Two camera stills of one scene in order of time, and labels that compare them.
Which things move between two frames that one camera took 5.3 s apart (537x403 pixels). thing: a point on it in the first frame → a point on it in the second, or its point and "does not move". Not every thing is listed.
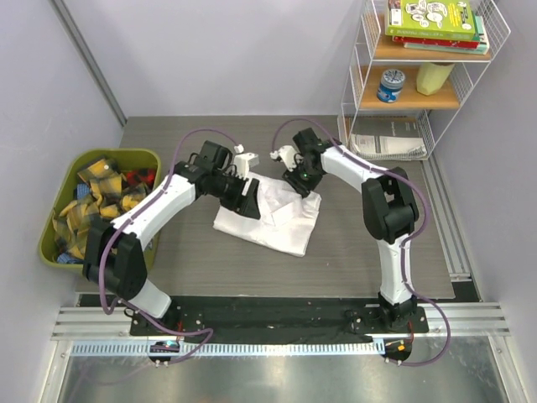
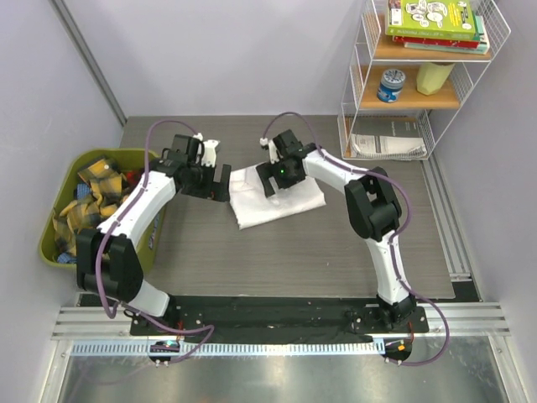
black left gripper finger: [251, 207] → [221, 190]
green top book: [441, 19] does not move
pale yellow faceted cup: [431, 78] does not move
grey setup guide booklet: [387, 135] does not move
